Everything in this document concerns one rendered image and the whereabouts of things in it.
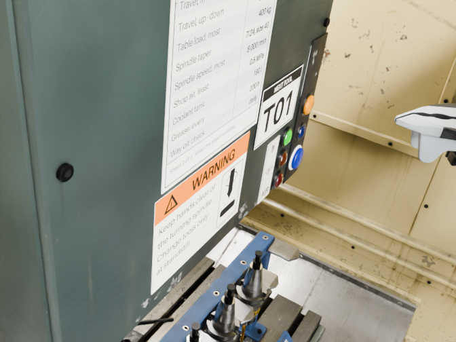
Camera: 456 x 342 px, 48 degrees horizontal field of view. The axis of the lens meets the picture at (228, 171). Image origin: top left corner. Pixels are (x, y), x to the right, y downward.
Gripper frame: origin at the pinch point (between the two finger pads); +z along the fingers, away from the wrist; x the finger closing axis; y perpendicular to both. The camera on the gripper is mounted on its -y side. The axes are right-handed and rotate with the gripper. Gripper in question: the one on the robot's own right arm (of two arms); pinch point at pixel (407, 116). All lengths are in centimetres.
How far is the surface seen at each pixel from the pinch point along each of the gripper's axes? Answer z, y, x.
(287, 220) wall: -4, 77, 73
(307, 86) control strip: 13.4, -2.7, -0.5
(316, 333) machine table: -11, 86, 36
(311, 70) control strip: 13.3, -4.7, -0.4
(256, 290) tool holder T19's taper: 12, 49, 15
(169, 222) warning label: 27.3, 1.0, -24.4
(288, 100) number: 16.2, -2.8, -5.4
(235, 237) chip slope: 12, 90, 77
